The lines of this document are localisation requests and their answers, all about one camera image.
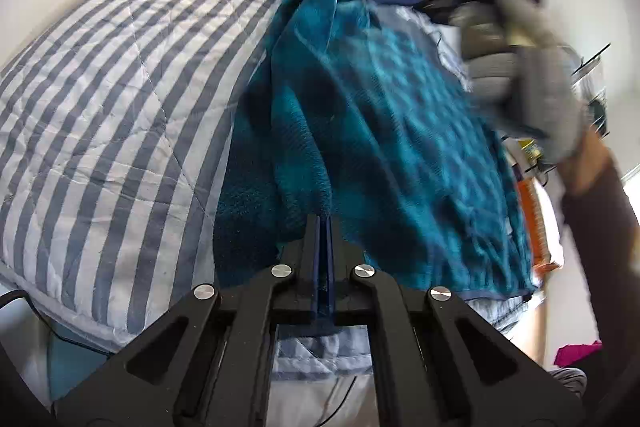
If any blue white striped blanket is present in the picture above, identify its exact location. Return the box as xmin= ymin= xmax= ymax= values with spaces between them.
xmin=0 ymin=0 xmax=538 ymax=380

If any teal plaid fleece garment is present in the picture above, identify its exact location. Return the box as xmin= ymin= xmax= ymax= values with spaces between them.
xmin=212 ymin=0 xmax=538 ymax=303

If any magenta cloth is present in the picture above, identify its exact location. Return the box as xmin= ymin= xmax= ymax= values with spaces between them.
xmin=554 ymin=341 xmax=603 ymax=368

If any person's right forearm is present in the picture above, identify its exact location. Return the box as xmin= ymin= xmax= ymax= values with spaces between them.
xmin=552 ymin=127 xmax=640 ymax=408

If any orange white covered stool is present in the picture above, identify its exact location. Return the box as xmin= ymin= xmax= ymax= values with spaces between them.
xmin=515 ymin=177 xmax=563 ymax=278

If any black clothes rack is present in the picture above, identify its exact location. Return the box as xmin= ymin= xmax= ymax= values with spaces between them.
xmin=570 ymin=42 xmax=612 ymax=138

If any grey striped cloth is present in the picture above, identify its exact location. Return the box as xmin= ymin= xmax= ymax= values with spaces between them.
xmin=547 ymin=367 xmax=588 ymax=400

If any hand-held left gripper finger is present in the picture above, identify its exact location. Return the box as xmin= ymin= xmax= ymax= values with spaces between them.
xmin=52 ymin=214 xmax=327 ymax=427
xmin=326 ymin=216 xmax=586 ymax=427

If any black cable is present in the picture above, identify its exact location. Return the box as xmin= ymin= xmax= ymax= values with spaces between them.
xmin=0 ymin=289 xmax=116 ymax=355

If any person's right hand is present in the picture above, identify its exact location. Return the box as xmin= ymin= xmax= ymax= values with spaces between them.
xmin=450 ymin=0 xmax=593 ymax=162

